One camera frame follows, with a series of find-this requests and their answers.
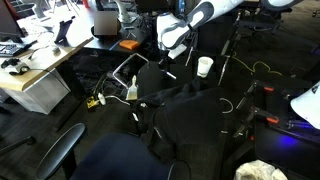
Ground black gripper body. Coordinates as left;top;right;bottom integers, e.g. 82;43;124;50
158;48;172;66

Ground blue and white pen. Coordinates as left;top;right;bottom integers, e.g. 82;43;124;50
164;70;177;81

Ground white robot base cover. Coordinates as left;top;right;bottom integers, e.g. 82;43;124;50
289;80;320;131

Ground white coffee cup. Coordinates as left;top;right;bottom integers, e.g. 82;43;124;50
196;56;215;79

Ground blue bottle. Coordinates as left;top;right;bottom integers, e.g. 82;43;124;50
177;0;187;18

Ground black jacket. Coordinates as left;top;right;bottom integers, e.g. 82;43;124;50
129;76;235;164

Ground white curved stand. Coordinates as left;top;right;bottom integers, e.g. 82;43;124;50
112;0;138;25

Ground white power plug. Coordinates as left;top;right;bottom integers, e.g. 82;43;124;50
97;92;107;107

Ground yellow black tape measure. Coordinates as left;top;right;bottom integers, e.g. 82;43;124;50
86;95;101;110

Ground dark blue chair seat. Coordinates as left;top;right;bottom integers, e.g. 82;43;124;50
69;133;176;180

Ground black phone stand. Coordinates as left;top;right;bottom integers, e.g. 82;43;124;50
53;15;77;45

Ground black orange bar clamp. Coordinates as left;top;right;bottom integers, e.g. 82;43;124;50
244;80;276;101
233;105;281;139

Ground white desk cabinet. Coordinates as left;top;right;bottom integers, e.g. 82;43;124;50
2;67;72;116

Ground black chair armrest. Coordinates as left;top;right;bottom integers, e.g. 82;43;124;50
35;122;87;180

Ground crumpled white cloth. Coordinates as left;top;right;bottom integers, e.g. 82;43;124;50
233;159;289;180

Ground black keyboard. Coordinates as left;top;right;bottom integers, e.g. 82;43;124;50
0;43;25;58

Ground black computer monitor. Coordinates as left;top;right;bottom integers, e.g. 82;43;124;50
0;0;28;44

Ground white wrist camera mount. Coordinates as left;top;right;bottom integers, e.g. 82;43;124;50
167;43;188;61

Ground silver metal tube frame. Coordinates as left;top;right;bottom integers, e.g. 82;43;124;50
112;52;150;90

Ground white cable loop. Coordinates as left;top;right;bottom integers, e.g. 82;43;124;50
219;97;235;115

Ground yellow cable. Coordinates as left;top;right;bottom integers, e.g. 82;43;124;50
230;50;284;77

